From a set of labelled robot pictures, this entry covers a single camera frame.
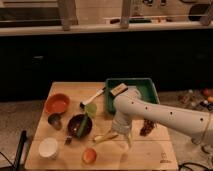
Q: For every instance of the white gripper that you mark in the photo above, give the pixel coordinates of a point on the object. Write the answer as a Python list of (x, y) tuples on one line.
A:
[(122, 125)]

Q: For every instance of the red apple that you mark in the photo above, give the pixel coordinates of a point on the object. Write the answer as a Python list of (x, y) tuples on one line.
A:
[(89, 156)]

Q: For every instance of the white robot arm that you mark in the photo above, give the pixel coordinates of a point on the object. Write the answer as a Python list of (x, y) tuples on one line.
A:
[(196, 124)]

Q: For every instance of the metal cup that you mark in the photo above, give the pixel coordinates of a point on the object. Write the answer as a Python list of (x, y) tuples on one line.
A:
[(55, 121)]

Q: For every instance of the white cup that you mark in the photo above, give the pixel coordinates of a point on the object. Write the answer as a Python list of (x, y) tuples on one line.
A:
[(48, 148)]

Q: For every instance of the dark grape bunch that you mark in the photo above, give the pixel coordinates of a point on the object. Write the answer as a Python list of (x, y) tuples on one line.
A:
[(147, 128)]

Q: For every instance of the yellow banana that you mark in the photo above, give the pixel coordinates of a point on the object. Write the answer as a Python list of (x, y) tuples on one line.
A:
[(101, 138)]

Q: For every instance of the green spatula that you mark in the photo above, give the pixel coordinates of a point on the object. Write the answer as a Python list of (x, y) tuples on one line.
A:
[(86, 124)]

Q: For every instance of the wooden block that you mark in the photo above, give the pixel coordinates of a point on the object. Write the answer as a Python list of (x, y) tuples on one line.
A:
[(118, 89)]

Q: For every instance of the green plastic tray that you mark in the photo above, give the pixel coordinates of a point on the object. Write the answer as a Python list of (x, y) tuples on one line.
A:
[(145, 86)]

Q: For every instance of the dark brown bowl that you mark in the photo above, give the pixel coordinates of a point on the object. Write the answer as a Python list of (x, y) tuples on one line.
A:
[(74, 124)]

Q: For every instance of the small dark object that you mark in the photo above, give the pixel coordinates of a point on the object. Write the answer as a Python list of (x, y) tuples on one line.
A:
[(68, 140)]

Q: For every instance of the orange bowl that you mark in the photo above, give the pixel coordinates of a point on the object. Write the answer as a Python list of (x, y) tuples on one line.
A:
[(57, 103)]

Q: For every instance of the black pole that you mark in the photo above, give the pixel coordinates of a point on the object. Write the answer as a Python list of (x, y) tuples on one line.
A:
[(22, 140)]

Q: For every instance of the white handled brush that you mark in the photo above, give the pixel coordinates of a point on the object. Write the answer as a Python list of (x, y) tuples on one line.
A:
[(90, 99)]

